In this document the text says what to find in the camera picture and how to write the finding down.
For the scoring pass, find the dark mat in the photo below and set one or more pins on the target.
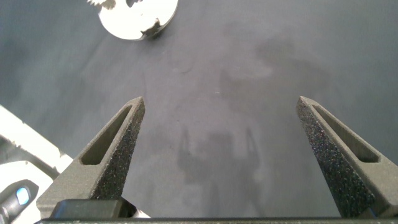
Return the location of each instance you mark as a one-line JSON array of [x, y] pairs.
[[217, 77]]

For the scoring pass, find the dark device with blue light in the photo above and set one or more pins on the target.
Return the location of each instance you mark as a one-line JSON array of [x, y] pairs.
[[9, 199]]

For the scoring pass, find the large steel gear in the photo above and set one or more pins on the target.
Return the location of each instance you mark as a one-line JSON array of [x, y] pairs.
[[107, 3]]

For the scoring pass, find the round white plate with pins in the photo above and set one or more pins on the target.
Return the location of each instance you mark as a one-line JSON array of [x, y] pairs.
[[130, 21]]

